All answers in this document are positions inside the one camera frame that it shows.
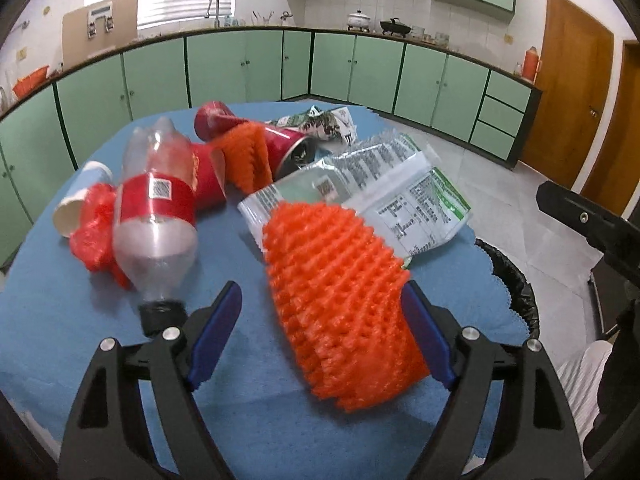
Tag brown wooden door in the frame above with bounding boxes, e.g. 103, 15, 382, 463
521, 0, 614, 188

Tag cardboard box with scale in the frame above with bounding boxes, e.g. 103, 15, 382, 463
62, 0, 138, 70

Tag orange thermos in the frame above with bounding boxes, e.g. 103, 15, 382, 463
521, 47, 540, 82

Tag white cooking pot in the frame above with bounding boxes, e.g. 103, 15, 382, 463
346, 10, 371, 32

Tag white blue paper cup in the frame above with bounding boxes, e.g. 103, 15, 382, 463
52, 160, 113, 238

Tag silver green snack bag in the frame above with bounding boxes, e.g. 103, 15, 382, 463
238, 130, 471, 260

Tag orange foam fruit net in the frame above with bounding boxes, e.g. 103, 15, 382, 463
262, 203, 430, 412

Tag person's white trouser leg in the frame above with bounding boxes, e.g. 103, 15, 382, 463
556, 340, 613, 443

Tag orange plastic basket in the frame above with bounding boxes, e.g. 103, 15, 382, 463
12, 65, 49, 100

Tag red plastic bag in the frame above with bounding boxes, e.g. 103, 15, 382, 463
70, 183, 131, 289

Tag clear plastic bottle red label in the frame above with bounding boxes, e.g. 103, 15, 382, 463
113, 116, 198, 338

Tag black trash bin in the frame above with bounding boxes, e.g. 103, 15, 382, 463
475, 238, 540, 338

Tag green base kitchen cabinets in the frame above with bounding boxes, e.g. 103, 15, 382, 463
1, 27, 541, 259

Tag black wok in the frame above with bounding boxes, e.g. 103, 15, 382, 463
380, 18, 411, 38

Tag chrome sink faucet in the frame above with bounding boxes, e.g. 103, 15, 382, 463
204, 0, 220, 28

